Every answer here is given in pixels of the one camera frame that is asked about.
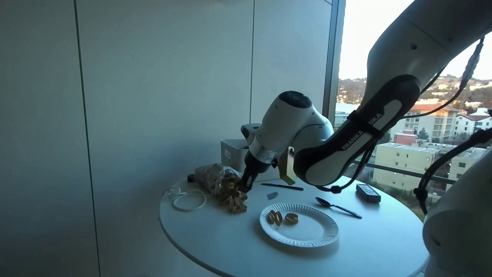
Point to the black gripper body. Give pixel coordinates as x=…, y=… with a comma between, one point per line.
x=253, y=169

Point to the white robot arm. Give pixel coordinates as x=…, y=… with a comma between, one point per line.
x=413, y=49

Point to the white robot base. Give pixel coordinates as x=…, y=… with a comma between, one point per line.
x=459, y=229

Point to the plastic bag of rubber bands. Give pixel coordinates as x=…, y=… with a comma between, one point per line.
x=223, y=183

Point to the white paper plate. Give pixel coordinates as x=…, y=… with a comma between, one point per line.
x=314, y=228

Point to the grey box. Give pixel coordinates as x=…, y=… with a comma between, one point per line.
x=234, y=152

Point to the small foil scrap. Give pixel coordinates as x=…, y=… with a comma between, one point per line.
x=271, y=195

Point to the black remote control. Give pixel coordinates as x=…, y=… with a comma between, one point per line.
x=368, y=192

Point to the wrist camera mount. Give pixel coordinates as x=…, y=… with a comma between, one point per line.
x=286, y=166

